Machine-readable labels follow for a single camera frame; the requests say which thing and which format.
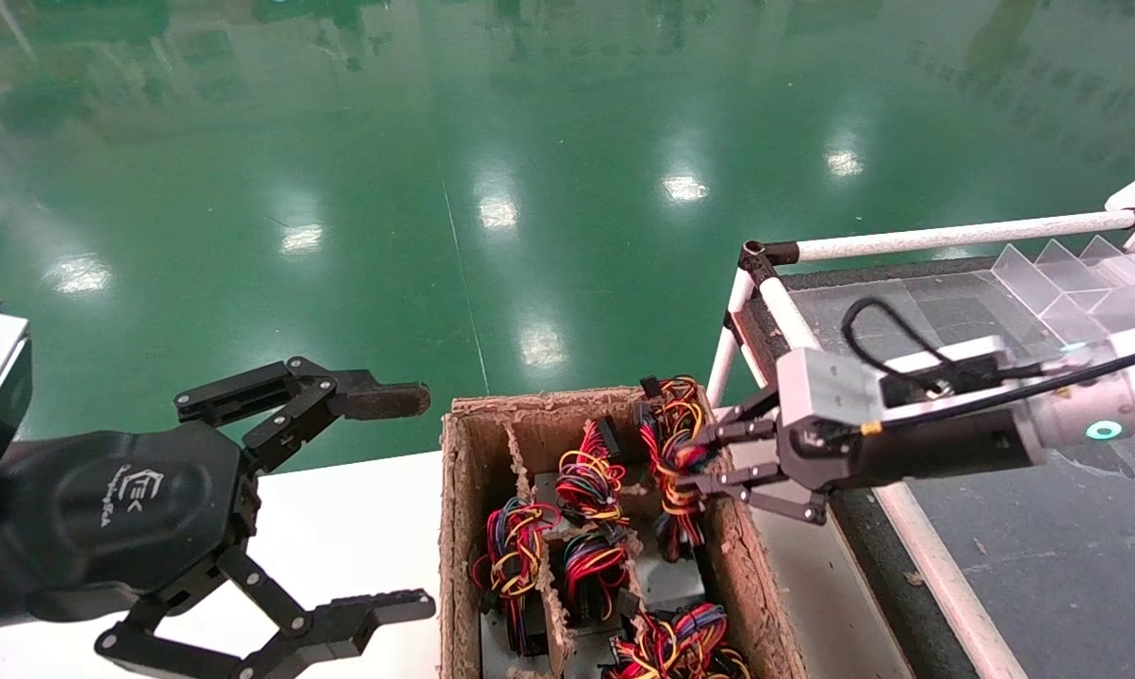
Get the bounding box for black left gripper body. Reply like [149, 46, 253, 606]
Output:
[0, 422, 259, 628]

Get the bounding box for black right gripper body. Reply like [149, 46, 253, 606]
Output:
[780, 406, 1045, 491]

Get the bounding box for brown cardboard box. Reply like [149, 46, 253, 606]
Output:
[438, 385, 809, 679]

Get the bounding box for cardboard divider insert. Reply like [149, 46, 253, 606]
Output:
[503, 420, 644, 679]

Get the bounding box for grey power supply coloured wires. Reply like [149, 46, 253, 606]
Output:
[605, 604, 752, 679]
[471, 498, 566, 658]
[561, 526, 636, 631]
[556, 417, 633, 524]
[660, 486, 710, 565]

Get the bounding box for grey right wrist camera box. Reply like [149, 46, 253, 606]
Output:
[777, 338, 1013, 439]

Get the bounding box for white pipe rack frame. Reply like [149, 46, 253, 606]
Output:
[707, 200, 1135, 679]

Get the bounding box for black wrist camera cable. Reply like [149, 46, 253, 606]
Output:
[840, 296, 1135, 418]

